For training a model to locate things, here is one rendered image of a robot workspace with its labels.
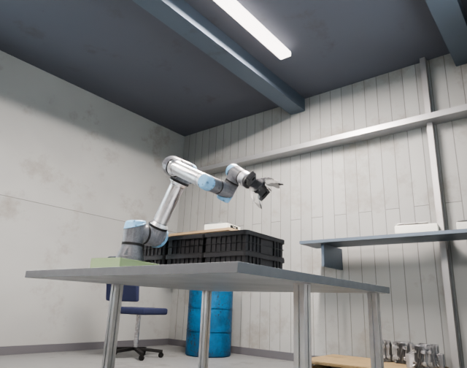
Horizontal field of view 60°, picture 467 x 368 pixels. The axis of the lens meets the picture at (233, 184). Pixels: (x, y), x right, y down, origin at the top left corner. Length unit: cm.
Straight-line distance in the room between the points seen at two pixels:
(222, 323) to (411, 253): 212
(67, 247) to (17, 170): 102
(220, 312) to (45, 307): 188
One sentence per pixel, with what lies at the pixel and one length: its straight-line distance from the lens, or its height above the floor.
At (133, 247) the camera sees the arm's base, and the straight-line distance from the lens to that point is 228.
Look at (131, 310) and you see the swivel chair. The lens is 441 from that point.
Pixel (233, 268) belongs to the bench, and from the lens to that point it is 148.
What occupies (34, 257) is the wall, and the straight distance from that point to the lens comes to 489.
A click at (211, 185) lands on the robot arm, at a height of 110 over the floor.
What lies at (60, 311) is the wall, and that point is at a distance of 506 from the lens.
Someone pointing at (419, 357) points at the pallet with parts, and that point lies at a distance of 372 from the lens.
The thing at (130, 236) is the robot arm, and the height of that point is 88.
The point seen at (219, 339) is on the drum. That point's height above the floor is 18.
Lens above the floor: 55
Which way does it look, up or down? 17 degrees up
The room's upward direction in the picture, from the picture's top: 2 degrees clockwise
